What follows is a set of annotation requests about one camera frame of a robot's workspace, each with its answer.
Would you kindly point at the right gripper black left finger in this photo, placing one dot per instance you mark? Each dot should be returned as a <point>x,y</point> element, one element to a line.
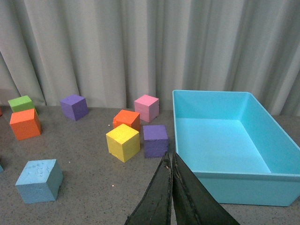
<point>156,204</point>

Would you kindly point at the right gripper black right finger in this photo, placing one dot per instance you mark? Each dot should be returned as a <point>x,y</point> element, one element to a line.
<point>193,204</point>

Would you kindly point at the light blue plastic bin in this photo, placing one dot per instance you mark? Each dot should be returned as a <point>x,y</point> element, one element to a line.
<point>235,148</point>

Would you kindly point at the purple foam cube near bin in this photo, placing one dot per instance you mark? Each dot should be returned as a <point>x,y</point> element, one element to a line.
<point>155,141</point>

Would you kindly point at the yellow foam cube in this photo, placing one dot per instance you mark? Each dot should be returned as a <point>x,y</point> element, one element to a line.
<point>123,142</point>

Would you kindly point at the orange foam cube near pink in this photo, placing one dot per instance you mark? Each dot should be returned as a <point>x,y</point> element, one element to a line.
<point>129,118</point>

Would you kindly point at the cracked light blue foam cube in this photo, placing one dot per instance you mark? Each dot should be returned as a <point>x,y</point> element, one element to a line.
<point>40,181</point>

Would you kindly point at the purple foam cube at back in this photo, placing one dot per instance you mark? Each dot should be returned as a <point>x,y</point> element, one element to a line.
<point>74,107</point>

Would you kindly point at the orange foam cube near green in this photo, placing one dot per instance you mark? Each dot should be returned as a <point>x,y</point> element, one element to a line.
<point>25,124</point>

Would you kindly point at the white curtain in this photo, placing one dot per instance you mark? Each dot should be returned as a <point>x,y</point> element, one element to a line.
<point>114,51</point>

